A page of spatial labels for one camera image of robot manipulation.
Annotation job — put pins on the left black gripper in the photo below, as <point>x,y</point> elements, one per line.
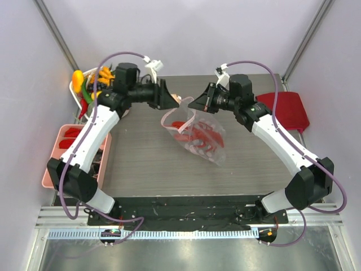
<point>162,99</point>

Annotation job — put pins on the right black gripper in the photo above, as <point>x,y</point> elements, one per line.
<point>210,97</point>

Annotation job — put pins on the beige toy garlic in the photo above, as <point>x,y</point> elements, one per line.
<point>177,98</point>

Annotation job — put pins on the red plastic lobster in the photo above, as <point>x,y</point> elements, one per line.
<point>200,138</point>

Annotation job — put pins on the clear zip top bag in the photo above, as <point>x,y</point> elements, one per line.
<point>177,119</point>

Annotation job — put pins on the black toy grapes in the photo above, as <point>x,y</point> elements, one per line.
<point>90,87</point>

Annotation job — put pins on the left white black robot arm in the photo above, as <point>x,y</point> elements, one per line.
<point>70,173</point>

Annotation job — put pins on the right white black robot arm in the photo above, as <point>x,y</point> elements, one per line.
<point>311,176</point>

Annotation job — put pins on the yellow toy lemon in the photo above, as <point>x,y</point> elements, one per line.
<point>93,95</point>

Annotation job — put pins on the red toy chili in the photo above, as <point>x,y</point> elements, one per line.
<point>84,108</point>

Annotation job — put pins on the green toy chili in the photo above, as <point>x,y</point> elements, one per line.
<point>85,94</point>

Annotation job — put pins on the red folded cloth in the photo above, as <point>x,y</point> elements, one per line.
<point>290,111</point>

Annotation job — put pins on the white plastic basket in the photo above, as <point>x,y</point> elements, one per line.
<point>77,99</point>

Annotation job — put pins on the yellow orange toy pepper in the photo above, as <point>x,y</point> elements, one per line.
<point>77,81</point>

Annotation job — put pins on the red felt pieces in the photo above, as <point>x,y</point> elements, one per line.
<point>69,137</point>

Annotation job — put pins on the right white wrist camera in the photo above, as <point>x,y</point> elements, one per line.
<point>222,75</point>

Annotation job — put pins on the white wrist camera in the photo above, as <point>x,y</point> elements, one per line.
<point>222,75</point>
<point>153,66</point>

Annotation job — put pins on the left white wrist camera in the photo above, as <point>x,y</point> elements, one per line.
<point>153,66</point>

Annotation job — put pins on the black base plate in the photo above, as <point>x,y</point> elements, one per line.
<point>196,213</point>

